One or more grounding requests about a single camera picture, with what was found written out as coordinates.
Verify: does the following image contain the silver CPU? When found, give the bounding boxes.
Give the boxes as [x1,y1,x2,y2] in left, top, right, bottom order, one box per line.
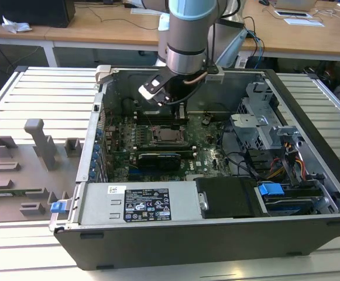
[159,130,178,142]

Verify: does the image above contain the metal socket cover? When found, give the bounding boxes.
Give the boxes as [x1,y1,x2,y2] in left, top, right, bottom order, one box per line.
[149,126,186,146]

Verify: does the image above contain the CPU socket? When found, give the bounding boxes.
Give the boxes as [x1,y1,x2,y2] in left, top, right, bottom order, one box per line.
[145,125,187,148]

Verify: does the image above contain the black RAM slots row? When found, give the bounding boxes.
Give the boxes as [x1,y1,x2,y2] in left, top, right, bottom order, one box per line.
[111,144,196,155]
[136,112,188,125]

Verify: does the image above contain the black graphics card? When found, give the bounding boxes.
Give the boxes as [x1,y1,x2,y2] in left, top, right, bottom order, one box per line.
[136,151,183,173]

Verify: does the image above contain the green motherboard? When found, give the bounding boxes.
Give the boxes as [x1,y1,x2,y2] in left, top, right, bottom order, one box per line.
[104,115,238,184]

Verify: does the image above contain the grey metal disk cage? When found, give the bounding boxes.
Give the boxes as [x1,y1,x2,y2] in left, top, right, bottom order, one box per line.
[229,81,310,188]

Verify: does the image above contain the beige case latch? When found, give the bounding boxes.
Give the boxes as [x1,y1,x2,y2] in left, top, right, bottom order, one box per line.
[95,64,114,85]

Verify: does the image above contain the white paper sheet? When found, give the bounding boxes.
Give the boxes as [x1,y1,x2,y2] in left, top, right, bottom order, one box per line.
[283,18,325,28]
[130,8,162,15]

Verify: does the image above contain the black plastic shroud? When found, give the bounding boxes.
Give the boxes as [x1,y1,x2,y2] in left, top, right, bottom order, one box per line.
[194,177,269,220]

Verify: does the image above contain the wooden desk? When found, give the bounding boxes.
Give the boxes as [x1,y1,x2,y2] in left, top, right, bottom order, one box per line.
[0,0,340,68]

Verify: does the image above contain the grey power supply with label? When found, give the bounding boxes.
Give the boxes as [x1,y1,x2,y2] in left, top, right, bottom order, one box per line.
[70,181,202,226]

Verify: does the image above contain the black PC case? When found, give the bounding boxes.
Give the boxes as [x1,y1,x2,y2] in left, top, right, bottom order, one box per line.
[49,64,340,272]

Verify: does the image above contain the white framed tablet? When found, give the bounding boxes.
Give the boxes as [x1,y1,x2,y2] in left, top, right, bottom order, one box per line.
[274,10,312,19]

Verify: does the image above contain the blue case latch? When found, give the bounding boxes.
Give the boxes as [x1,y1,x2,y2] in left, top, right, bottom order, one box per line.
[50,201,65,214]

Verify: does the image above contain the grey parts rack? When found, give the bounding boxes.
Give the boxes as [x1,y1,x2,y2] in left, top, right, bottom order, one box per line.
[0,118,84,225]

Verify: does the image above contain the crumpled white paper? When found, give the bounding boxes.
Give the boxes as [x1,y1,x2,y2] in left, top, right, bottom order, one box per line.
[1,15,33,33]

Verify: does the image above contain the large white wrist camera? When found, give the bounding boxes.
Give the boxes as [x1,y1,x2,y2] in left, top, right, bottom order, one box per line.
[138,74,170,108]

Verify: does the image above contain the blue cable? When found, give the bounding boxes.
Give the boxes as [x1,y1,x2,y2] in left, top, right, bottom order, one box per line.
[245,28,266,70]

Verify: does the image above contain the silver metal handle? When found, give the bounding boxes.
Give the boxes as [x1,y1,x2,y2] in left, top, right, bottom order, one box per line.
[198,191,210,211]

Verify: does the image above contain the yellow red power wires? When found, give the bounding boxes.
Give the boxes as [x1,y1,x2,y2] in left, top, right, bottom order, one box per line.
[267,140,308,181]

